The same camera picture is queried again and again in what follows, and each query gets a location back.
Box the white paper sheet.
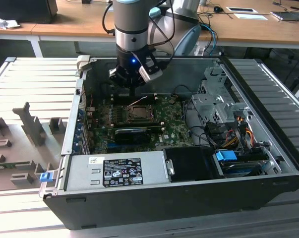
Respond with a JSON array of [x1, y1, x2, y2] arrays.
[[233, 13, 268, 21]]

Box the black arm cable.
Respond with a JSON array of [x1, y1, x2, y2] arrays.
[[102, 0, 177, 67]]

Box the metal drive cage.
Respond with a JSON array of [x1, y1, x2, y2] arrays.
[[190, 64, 254, 126]]

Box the blue plastic latch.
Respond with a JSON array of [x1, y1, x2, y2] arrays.
[[39, 172, 54, 183]]

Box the green motherboard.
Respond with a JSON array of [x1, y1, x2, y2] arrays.
[[86, 95, 197, 156]]

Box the black RAM slot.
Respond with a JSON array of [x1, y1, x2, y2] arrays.
[[93, 125, 165, 133], [114, 119, 164, 127]]

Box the green RAM stick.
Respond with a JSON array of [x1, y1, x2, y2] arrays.
[[0, 160, 32, 171]]

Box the beige plastic case handle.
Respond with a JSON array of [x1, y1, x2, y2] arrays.
[[76, 55, 91, 73]]

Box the blue cable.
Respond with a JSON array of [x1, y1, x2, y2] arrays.
[[200, 22, 219, 55]]

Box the hard disk in blue carrier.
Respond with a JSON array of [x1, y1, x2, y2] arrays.
[[214, 149, 270, 179]]

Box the CPU socket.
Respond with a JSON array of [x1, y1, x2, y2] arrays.
[[124, 104, 158, 123]]

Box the black grey PC case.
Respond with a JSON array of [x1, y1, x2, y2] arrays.
[[39, 56, 299, 230]]

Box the thin red wire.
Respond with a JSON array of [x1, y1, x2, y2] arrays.
[[86, 94, 97, 117]]

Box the black graphics card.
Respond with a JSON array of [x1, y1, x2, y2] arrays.
[[114, 127, 151, 146]]

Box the white framed tablet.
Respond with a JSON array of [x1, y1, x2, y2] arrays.
[[225, 6, 258, 13]]

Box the metal socket cover frame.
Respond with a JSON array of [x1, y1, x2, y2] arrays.
[[125, 104, 157, 122]]

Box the grey parts rack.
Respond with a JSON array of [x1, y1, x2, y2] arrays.
[[0, 101, 68, 192]]

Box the grey power supply unit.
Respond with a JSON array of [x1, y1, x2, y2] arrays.
[[64, 150, 170, 192]]

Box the grey laptop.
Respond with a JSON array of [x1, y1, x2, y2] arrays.
[[270, 10, 299, 22]]

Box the black drive power connectors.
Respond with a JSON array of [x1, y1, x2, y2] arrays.
[[204, 120, 228, 148]]

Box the black computer box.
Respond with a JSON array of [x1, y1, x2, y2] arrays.
[[0, 0, 59, 25]]

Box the black plastic duct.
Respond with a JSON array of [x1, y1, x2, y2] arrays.
[[162, 145, 226, 183]]

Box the yellow orange power wires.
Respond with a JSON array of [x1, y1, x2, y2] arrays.
[[225, 123, 255, 149]]

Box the metal wire locking lever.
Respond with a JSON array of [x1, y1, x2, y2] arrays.
[[129, 96, 148, 107]]

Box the wooden desk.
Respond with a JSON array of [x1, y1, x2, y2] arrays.
[[195, 0, 299, 50], [0, 0, 118, 59]]

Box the crumpled white paper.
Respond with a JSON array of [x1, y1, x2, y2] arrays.
[[0, 13, 21, 30]]

